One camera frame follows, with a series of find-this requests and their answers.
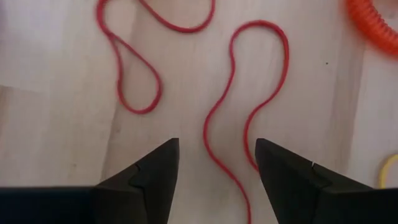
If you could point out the orange coil wrist band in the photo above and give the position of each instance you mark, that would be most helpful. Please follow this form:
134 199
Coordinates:
373 28

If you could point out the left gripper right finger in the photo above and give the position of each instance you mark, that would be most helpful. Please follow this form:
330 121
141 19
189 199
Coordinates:
311 199

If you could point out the yellow rubber band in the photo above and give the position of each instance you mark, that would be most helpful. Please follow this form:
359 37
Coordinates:
381 179

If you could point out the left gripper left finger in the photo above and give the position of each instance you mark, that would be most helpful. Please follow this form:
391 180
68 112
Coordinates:
140 199

